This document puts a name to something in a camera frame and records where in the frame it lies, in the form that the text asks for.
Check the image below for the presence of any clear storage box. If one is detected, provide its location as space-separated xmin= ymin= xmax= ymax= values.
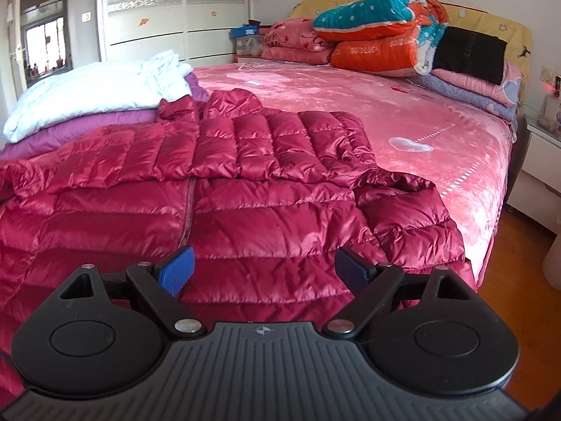
xmin=234 ymin=35 xmax=266 ymax=58

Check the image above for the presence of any wall socket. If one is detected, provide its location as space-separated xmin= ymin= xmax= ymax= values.
xmin=540 ymin=65 xmax=561 ymax=97

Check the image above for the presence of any teal and orange quilt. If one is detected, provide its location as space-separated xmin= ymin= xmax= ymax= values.
xmin=313 ymin=0 xmax=450 ymax=75

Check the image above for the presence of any pale blue folded jacket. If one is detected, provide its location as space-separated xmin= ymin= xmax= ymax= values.
xmin=2 ymin=50 xmax=194 ymax=143

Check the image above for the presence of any yellow headboard cover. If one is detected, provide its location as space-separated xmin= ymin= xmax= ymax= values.
xmin=289 ymin=0 xmax=533 ymax=60

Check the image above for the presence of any purple folded jacket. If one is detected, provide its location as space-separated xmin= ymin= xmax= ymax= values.
xmin=0 ymin=72 xmax=211 ymax=161

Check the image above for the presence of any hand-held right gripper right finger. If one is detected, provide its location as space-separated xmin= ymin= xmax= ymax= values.
xmin=321 ymin=247 xmax=474 ymax=340

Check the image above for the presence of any bed with pink heart blanket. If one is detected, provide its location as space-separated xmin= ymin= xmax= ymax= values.
xmin=0 ymin=61 xmax=524 ymax=292

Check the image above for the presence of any pink folded blanket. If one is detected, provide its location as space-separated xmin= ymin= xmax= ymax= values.
xmin=261 ymin=18 xmax=336 ymax=64

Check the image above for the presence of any white nightstand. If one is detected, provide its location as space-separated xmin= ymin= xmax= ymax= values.
xmin=506 ymin=114 xmax=561 ymax=233

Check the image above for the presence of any black cloth bag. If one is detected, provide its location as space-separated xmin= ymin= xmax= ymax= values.
xmin=432 ymin=26 xmax=508 ymax=85

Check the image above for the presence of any white door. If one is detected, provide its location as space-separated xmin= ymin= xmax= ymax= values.
xmin=4 ymin=0 xmax=29 ymax=97

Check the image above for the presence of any white sliding wardrobe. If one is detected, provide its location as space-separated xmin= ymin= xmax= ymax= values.
xmin=96 ymin=0 xmax=257 ymax=64

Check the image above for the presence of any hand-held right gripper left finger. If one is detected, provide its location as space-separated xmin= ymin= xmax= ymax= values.
xmin=59 ymin=246 xmax=209 ymax=340

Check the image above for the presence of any maroon down jacket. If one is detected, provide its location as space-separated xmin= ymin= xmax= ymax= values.
xmin=0 ymin=88 xmax=478 ymax=404

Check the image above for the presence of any grey purple folded blanket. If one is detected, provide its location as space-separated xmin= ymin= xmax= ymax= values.
xmin=405 ymin=70 xmax=520 ymax=121

